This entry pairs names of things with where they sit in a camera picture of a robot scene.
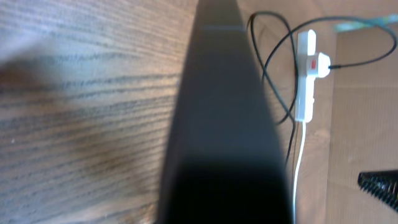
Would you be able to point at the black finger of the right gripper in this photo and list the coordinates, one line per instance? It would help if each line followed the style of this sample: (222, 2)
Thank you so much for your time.
(380, 184)

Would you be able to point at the blue Galaxy smartphone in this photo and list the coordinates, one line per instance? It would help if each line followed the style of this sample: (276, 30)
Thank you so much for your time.
(223, 162)

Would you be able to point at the white charger plug adapter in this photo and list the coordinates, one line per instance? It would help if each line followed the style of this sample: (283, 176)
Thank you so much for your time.
(318, 65)

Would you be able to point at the white power strip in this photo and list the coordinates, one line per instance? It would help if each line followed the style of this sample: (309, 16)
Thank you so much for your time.
(306, 46)

